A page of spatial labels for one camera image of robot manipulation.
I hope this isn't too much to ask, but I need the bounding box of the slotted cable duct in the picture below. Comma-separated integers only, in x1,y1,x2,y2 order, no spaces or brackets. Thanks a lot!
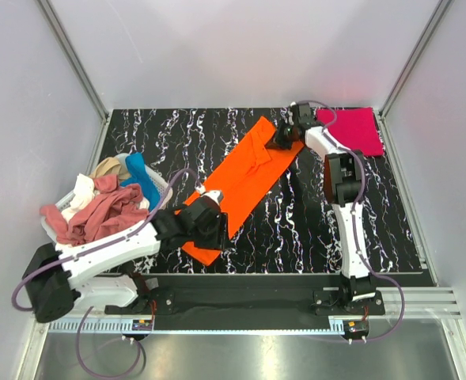
49,318,153,334

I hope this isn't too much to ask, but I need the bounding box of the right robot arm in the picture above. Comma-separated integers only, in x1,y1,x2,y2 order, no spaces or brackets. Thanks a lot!
266,101,376,312

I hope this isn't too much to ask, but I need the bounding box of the folded magenta t shirt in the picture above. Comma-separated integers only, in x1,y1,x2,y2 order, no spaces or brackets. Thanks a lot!
314,108,384,157

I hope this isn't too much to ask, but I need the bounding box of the beige t shirt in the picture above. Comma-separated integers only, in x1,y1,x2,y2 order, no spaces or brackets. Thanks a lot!
89,157,131,182

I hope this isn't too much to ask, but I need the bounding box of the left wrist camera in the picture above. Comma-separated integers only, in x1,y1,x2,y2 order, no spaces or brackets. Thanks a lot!
195,185,224,205

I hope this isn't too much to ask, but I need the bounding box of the white laundry basket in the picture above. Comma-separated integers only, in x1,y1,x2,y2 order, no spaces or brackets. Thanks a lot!
40,154,172,246

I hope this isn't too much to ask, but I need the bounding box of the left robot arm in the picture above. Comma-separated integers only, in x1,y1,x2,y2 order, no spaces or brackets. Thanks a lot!
15,190,229,323

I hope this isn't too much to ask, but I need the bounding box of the white t shirt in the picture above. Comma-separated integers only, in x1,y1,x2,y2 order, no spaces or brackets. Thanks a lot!
54,173,150,254

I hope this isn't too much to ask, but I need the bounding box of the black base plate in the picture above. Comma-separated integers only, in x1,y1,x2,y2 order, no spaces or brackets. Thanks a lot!
105,274,385,333

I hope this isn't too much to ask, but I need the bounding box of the orange t shirt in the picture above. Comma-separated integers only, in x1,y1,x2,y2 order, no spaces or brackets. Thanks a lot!
180,116,305,266

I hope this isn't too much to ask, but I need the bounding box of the blue t shirt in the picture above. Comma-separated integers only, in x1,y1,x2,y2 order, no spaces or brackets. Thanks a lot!
120,153,161,206

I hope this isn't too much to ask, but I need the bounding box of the dusty pink t shirt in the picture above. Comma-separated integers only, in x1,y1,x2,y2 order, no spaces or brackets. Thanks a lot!
40,175,153,246

